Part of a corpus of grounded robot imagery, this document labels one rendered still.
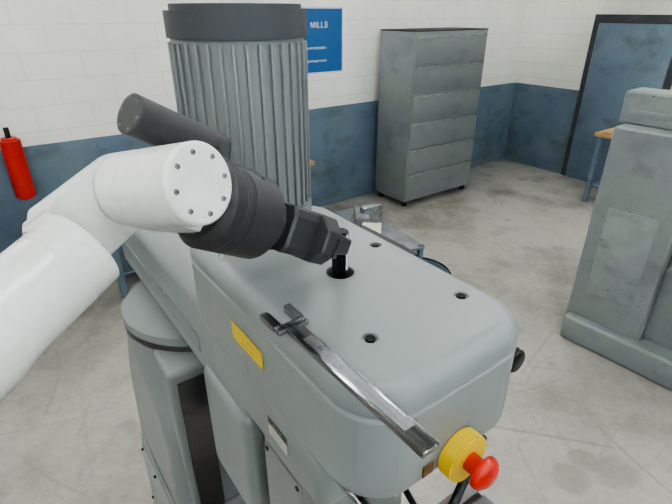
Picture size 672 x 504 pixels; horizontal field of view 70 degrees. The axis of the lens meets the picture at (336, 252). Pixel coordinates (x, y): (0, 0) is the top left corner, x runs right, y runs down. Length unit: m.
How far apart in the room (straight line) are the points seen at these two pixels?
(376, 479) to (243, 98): 0.49
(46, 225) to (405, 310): 0.37
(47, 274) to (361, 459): 0.33
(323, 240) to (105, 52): 4.33
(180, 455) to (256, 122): 0.83
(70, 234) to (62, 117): 4.39
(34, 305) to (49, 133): 4.42
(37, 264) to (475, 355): 0.40
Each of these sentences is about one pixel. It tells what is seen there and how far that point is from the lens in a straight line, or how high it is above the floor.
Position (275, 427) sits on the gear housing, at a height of 1.69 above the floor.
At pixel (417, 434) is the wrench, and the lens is 0.42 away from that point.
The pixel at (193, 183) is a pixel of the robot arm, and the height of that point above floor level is 2.09.
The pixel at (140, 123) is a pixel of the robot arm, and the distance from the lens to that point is 0.42.
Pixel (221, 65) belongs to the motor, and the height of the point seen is 2.14.
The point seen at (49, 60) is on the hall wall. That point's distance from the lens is 4.70.
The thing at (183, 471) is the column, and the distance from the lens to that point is 1.30.
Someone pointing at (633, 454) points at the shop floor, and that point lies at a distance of 3.32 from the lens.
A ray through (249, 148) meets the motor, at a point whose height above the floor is 2.03.
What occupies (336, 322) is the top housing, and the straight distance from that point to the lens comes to 0.54.
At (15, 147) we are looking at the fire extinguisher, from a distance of 4.61.
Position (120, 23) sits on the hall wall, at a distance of 4.79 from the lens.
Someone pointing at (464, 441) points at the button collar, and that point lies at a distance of 0.57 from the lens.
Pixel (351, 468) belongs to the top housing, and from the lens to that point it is 0.54.
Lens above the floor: 2.20
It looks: 27 degrees down
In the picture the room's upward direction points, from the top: straight up
